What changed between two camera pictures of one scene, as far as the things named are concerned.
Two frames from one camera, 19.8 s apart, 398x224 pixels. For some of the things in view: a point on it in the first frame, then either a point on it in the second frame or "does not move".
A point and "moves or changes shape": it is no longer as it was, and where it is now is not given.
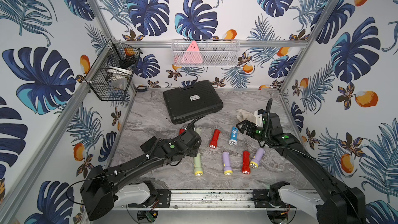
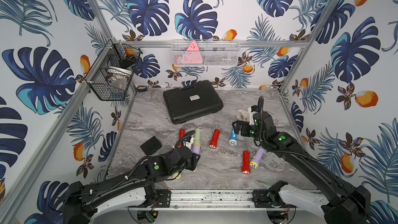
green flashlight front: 198,171 to 174,175
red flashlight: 214,140 does not move
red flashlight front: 246,169 does not move
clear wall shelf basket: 205,53 does not move
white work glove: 245,115 does not move
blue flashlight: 233,140 does not move
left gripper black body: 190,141 to 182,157
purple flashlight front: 228,170 moves or changes shape
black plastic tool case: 189,103 does not move
